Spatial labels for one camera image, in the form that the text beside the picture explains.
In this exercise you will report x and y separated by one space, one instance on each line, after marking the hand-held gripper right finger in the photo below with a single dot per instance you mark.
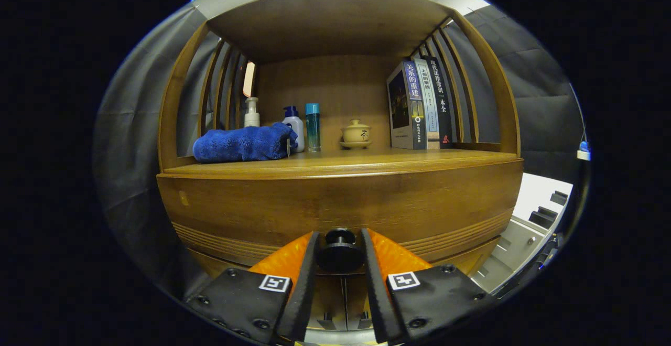
373 299

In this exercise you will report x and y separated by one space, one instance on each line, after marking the wooden cabinet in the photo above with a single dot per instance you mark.
335 26

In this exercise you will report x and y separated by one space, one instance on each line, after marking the beige lidded tea cup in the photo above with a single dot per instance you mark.
356 133

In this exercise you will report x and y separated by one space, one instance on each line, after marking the wooden countertop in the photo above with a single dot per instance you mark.
367 162

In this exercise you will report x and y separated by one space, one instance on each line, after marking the white side table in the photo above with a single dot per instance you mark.
534 194

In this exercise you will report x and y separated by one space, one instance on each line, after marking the book with black spine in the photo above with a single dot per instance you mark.
442 99

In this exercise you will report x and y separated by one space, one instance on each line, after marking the white and blue device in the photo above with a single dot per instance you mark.
583 151

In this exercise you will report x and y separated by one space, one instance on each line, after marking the wooden drawer with black knob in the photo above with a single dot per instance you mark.
314 204

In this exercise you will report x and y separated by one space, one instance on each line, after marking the teal clear bottle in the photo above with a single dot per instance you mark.
313 126

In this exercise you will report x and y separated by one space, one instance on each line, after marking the small black block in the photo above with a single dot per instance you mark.
559 197
542 217

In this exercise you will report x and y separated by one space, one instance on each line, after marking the blue towel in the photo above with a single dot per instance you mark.
236 144

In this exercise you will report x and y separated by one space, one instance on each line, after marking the white bottle with blue cap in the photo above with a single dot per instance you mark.
295 126

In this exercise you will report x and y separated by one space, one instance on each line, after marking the white pump bottle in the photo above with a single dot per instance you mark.
252 118

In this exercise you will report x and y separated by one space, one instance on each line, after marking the book with blue spine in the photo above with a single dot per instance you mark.
406 105

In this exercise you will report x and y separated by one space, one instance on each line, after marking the book with white spine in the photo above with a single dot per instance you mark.
431 110

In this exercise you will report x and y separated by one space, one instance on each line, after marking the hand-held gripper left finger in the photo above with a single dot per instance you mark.
305 299

